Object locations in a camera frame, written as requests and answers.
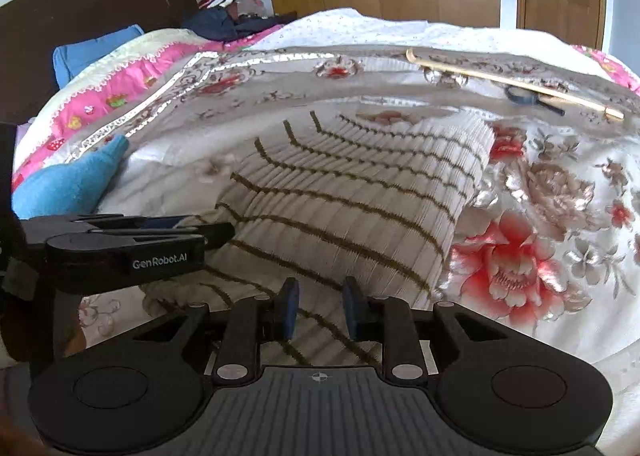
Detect blue towel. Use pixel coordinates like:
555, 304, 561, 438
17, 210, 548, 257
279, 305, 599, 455
11, 135, 132, 221

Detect black magnifying glass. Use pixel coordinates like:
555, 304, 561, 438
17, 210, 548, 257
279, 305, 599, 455
504, 84, 566, 116

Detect cream brown striped sweater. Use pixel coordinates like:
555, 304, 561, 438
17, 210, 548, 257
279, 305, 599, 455
140, 110, 496, 367

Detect blue pillow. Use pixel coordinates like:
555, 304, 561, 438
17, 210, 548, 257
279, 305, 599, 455
52, 25, 146, 89

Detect long wooden stick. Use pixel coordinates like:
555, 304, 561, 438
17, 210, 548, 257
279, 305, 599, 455
406, 48, 626, 121

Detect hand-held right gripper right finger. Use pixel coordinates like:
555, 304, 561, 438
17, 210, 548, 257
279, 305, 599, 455
342, 276, 511, 383

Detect floral bedsheet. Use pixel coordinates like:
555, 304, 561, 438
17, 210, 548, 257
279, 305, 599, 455
0, 43, 640, 437

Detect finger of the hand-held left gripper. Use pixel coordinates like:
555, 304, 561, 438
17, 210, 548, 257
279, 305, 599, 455
47, 222, 236, 251
22, 213, 201, 237

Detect grey pink garment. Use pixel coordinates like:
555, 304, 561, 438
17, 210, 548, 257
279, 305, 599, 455
230, 0, 267, 20

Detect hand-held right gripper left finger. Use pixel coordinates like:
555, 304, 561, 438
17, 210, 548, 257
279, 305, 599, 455
132, 277, 301, 385

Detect dark wooden headboard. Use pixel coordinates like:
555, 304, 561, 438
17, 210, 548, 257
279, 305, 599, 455
0, 0, 201, 127

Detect dark blue garment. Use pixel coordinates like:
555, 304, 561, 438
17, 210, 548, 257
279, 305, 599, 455
181, 6, 298, 43

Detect pink bordered white quilt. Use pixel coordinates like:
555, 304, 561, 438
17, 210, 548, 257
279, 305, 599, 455
12, 7, 640, 192

